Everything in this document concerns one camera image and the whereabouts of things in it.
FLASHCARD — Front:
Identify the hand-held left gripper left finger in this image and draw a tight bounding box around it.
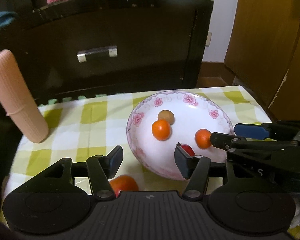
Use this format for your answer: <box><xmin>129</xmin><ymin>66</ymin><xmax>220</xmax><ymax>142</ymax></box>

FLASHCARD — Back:
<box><xmin>20</xmin><ymin>145</ymin><xmax>123</xmax><ymax>201</ymax></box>

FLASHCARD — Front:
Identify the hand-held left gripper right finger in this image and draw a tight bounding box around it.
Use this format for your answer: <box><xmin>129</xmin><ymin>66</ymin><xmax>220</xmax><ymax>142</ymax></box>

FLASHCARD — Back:
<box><xmin>174</xmin><ymin>147</ymin><xmax>228</xmax><ymax>202</ymax></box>

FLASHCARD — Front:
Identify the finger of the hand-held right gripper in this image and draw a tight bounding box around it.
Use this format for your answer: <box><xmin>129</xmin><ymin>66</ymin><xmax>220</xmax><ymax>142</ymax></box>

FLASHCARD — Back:
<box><xmin>210</xmin><ymin>132</ymin><xmax>300</xmax><ymax>156</ymax></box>
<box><xmin>234</xmin><ymin>120</ymin><xmax>300</xmax><ymax>141</ymax></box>

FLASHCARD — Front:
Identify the red tomato with stem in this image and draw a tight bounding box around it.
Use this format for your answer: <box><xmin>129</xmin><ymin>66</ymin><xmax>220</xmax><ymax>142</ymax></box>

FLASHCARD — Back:
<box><xmin>175</xmin><ymin>142</ymin><xmax>196</xmax><ymax>157</ymax></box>

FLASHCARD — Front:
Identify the orange mandarin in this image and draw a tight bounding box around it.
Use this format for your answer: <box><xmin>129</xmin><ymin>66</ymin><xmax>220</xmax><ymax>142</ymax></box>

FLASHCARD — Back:
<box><xmin>152</xmin><ymin>119</ymin><xmax>171</xmax><ymax>141</ymax></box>
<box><xmin>194</xmin><ymin>129</ymin><xmax>212</xmax><ymax>150</ymax></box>

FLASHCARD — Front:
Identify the large red tomato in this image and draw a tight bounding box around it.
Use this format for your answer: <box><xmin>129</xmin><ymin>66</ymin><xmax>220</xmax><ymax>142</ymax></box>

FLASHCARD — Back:
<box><xmin>109</xmin><ymin>175</ymin><xmax>139</xmax><ymax>197</ymax></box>

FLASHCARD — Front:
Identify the white floral plate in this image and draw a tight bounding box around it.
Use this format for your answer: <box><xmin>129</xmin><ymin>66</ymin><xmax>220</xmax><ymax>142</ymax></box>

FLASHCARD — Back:
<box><xmin>126</xmin><ymin>90</ymin><xmax>235</xmax><ymax>180</ymax></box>

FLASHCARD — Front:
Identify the brown longan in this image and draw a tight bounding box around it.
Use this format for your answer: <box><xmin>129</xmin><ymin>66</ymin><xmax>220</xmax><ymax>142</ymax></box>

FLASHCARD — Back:
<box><xmin>157</xmin><ymin>110</ymin><xmax>175</xmax><ymax>125</ymax></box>

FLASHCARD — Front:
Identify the green checked tablecloth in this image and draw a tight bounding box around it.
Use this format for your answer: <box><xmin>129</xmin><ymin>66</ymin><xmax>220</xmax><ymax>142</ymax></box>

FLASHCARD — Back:
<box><xmin>1</xmin><ymin>85</ymin><xmax>300</xmax><ymax>230</ymax></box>

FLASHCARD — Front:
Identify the brown wooden wardrobe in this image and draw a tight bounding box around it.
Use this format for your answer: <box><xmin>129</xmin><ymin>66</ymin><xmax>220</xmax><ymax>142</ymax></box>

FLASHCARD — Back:
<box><xmin>224</xmin><ymin>0</ymin><xmax>300</xmax><ymax>120</ymax></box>

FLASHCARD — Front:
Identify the pink ribbed container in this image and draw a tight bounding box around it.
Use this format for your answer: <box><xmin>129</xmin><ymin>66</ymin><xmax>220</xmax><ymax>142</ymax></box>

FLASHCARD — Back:
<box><xmin>0</xmin><ymin>49</ymin><xmax>50</xmax><ymax>144</ymax></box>

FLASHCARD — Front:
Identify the dark wooden cabinet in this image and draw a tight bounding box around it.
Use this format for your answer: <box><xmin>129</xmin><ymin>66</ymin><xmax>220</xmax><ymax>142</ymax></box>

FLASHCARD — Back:
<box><xmin>15</xmin><ymin>0</ymin><xmax>214</xmax><ymax>100</ymax></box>

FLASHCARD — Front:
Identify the blue cloth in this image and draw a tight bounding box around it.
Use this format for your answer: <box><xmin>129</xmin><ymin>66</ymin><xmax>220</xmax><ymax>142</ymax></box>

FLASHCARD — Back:
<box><xmin>0</xmin><ymin>11</ymin><xmax>17</xmax><ymax>34</ymax></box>

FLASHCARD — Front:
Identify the metal drawer handle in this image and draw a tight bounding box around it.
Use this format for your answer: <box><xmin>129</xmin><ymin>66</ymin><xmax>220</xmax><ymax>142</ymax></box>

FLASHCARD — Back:
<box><xmin>77</xmin><ymin>45</ymin><xmax>118</xmax><ymax>63</ymax></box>

